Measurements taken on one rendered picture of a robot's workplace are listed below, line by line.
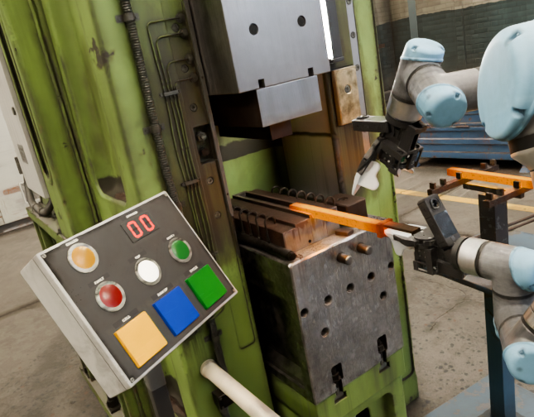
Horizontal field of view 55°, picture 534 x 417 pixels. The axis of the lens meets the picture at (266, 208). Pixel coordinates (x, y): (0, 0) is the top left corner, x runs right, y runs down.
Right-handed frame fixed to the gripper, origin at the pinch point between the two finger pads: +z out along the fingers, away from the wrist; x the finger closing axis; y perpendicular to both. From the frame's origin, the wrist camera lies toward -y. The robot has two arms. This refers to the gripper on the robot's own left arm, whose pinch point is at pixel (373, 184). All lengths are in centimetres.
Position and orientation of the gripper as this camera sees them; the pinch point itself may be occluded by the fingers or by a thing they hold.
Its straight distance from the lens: 122.7
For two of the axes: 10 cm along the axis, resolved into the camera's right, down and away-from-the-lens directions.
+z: -1.0, 7.5, 6.5
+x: 8.1, -3.2, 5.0
